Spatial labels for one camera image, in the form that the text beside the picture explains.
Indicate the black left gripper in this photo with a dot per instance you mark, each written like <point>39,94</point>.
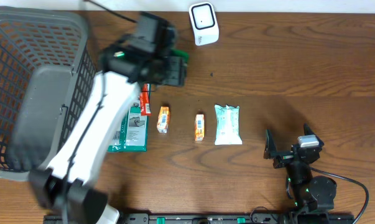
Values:
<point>180,71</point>

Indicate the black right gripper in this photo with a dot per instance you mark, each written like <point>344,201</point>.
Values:
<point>283,158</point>

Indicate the green lidded small jar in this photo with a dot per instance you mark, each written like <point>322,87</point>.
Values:
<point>180,53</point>

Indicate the mint green wipes packet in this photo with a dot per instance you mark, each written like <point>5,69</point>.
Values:
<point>227,130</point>

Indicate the red and white package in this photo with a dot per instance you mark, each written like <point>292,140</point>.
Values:
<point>144,100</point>

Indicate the orange tissue pack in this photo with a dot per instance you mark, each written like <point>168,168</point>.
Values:
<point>199,127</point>
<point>163,119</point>

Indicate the dark green package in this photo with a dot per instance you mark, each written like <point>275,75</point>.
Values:
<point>132,134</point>

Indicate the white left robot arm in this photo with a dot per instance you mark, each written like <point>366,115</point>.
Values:
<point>67,185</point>

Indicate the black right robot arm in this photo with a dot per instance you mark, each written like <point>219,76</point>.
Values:
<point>313,196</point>

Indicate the white barcode scanner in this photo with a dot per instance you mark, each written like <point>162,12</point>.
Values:
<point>204,23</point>

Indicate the grey plastic mesh basket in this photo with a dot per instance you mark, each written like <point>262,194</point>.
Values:
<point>46,75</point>

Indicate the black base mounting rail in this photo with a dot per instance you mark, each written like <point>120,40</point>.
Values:
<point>143,218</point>

